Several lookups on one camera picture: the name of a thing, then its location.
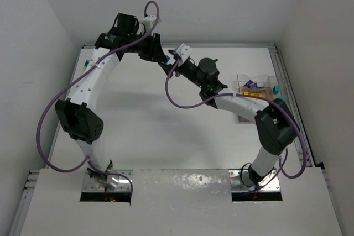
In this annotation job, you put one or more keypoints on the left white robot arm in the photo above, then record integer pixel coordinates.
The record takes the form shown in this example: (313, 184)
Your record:
(77, 114)

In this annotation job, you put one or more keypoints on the yellow duplo brick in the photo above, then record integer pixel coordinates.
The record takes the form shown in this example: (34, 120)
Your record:
(252, 94)

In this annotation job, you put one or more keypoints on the clear plastic container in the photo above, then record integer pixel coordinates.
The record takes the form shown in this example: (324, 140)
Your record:
(271, 87)

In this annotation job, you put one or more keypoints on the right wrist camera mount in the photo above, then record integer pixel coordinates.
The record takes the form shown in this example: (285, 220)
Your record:
(184, 52)

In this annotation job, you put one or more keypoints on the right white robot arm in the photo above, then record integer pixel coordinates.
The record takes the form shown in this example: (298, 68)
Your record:
(276, 126)

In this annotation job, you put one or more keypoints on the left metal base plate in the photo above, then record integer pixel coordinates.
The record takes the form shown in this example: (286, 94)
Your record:
(95, 182)

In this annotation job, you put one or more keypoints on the light blue duplo brick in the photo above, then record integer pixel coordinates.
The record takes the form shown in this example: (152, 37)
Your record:
(86, 63)

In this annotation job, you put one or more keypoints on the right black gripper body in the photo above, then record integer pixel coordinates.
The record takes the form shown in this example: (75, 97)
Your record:
(173, 68)

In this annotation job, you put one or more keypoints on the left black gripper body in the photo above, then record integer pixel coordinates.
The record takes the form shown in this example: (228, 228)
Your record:
(154, 46)

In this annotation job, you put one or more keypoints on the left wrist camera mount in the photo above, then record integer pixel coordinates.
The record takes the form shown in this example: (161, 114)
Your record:
(148, 21)

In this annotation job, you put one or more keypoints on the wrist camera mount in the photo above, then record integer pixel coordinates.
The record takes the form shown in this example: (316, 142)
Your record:
(184, 52)
(148, 21)

